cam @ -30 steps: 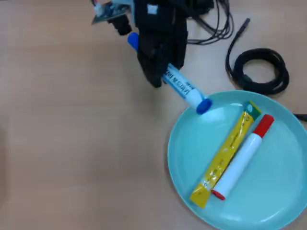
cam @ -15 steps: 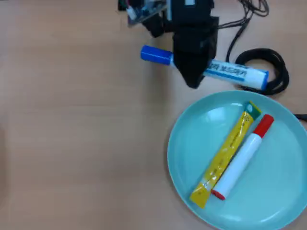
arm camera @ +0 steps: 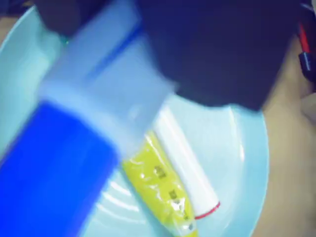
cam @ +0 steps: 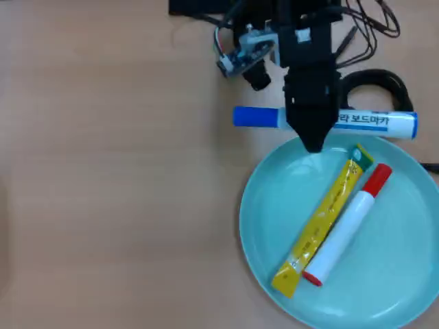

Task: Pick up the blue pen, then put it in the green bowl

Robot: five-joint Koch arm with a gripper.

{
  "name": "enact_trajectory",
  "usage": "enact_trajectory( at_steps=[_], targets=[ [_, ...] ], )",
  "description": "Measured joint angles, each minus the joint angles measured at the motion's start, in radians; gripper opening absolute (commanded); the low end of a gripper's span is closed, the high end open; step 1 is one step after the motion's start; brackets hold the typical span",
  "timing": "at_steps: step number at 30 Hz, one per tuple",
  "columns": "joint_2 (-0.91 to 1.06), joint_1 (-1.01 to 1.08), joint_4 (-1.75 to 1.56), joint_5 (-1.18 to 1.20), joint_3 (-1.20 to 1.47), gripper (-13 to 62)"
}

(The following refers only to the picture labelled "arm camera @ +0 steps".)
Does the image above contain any thin camera board cable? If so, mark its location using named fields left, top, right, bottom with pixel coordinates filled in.
left=296, top=0, right=316, bottom=83

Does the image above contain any blue capped white marker pen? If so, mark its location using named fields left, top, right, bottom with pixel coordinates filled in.
left=0, top=3, right=181, bottom=237

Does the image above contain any red capped white marker pen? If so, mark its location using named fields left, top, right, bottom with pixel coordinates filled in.
left=153, top=105, right=221, bottom=221

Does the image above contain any yellow sachet packet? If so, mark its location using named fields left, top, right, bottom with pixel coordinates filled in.
left=121, top=130, right=199, bottom=237

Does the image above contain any light blue plate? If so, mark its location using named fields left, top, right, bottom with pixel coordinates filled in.
left=0, top=4, right=270, bottom=237

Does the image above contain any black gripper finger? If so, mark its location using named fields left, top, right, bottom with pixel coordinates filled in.
left=36, top=0, right=82, bottom=36
left=136, top=0, right=301, bottom=112

